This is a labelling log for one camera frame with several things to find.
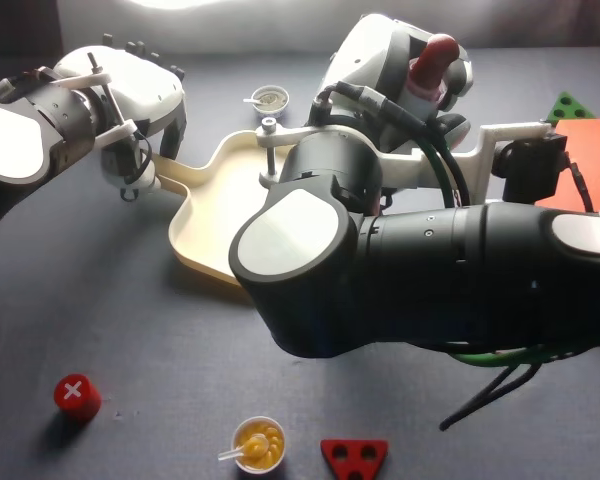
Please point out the white cup green food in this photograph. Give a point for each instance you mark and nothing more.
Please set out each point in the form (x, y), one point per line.
(270, 99)

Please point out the cream plastic dustpan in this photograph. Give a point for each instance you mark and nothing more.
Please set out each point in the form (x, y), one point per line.
(205, 225)

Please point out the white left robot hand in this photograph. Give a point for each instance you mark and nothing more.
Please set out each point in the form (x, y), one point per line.
(145, 90)

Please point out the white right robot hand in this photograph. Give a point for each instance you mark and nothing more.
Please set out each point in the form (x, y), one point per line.
(365, 55)

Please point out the red triangle block with holes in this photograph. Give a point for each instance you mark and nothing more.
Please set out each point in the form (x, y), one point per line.
(352, 450)

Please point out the grey table cloth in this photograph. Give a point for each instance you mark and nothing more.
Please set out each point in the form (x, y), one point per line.
(130, 325)

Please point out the red cylinder white cross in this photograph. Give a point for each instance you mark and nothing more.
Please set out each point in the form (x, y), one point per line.
(77, 397)

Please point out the white cup yellow food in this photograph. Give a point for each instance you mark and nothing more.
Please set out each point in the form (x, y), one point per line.
(257, 445)

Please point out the black wrist camera white bracket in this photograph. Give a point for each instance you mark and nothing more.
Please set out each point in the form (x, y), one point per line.
(530, 170)

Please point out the green triangle block with holes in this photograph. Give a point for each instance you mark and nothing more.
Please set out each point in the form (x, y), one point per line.
(570, 105)

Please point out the white cloth sheet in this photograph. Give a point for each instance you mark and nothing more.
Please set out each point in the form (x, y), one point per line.
(230, 25)

